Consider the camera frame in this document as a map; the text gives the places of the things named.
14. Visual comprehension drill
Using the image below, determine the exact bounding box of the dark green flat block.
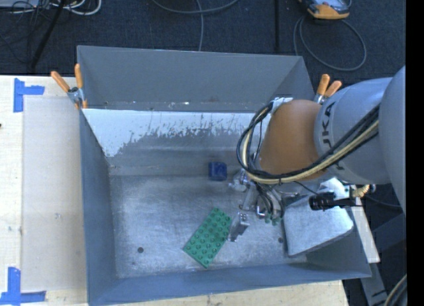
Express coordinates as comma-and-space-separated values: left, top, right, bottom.
182, 207, 233, 270

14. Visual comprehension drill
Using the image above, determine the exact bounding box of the black cylinder on white bracket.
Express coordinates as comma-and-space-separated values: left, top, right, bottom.
307, 178, 366, 213

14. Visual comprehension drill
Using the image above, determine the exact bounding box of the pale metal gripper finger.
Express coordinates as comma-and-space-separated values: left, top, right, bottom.
227, 211, 250, 243

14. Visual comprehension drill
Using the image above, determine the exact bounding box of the blue cube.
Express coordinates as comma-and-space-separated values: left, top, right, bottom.
207, 161, 229, 182

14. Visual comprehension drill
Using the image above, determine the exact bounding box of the grey metal bin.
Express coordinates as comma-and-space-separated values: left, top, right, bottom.
76, 45, 374, 306

